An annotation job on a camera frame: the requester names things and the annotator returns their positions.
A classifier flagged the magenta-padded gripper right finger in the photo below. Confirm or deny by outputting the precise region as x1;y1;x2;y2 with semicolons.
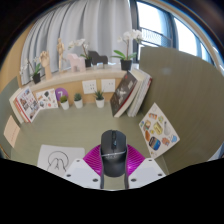
124;144;167;190

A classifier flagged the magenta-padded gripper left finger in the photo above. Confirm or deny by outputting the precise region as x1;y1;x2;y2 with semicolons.
63;144;105;190

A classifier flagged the black computer mouse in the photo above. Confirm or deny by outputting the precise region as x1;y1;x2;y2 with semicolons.
99;129;129;178

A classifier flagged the white mouse pad with drawing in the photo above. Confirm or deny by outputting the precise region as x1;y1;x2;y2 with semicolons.
36;144;86;178

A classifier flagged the food picture card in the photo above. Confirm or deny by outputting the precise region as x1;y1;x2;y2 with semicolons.
138;102;181;160

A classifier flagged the small succulent in white pot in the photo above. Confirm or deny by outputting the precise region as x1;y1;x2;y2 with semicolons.
59;94;70;111
73;92;84;109
93;89;106;109

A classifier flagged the dark-covered book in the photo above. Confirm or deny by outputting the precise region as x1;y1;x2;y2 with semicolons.
110;70;139;119

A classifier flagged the white books stack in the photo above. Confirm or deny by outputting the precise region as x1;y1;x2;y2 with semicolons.
126;68;153;118

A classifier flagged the white sticker sheet card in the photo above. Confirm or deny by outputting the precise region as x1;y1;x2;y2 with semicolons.
34;88;59;110

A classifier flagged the beige card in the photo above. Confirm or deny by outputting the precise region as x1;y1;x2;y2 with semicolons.
3;115;22;149

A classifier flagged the round purple sign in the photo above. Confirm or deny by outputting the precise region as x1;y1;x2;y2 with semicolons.
54;87;69;103

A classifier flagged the olive desk partition panel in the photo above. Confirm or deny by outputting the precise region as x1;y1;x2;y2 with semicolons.
138;45;224;174
0;77;19;158

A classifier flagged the light wooden desk shelf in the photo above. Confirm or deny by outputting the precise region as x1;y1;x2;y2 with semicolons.
16;68;128;105

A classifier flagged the white book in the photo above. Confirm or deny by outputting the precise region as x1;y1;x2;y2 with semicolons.
8;88;26;125

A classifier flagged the white orchid in black pot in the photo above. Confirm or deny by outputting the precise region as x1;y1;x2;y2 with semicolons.
111;29;144;72
19;56;43;85
68;38;93;69

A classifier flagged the pink wooden horse figure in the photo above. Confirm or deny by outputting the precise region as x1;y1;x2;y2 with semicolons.
66;53;87;73

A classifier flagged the dark wooden horse figure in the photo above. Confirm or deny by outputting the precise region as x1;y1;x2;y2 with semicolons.
87;50;109;67

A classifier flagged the wooden hand model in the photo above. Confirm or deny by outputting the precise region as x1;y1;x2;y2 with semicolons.
39;50;53;80

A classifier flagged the wooden artist mannequin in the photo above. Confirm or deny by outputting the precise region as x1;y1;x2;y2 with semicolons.
55;37;67;73

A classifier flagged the dark-framed window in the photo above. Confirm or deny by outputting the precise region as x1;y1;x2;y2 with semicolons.
129;0;224;73

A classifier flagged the grey-white curtain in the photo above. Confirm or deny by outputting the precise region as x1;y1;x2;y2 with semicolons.
20;0;134;76

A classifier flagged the white wall socket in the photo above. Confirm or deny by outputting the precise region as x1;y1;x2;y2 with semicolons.
100;78;116;93
81;79;98;95

